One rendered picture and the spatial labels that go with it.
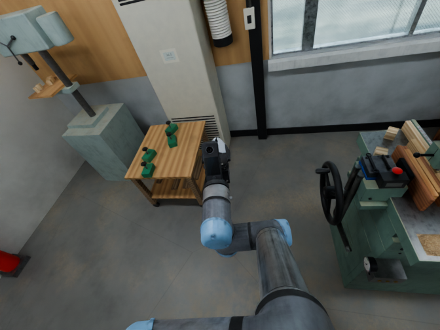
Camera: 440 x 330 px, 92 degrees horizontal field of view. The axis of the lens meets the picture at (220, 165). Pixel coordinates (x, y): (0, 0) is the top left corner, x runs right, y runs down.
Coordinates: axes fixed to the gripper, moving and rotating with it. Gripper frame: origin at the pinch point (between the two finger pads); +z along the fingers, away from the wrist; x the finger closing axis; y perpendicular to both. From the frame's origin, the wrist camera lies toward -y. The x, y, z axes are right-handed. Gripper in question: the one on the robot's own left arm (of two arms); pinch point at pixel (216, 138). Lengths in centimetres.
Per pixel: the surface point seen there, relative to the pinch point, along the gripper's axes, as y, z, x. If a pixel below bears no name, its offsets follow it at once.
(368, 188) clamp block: 24, -9, 53
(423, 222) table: 29, -21, 68
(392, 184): 21, -10, 60
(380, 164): 19, -1, 59
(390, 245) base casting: 43, -23, 62
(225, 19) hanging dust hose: -5, 121, 6
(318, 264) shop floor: 120, -5, 56
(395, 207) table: 29, -14, 62
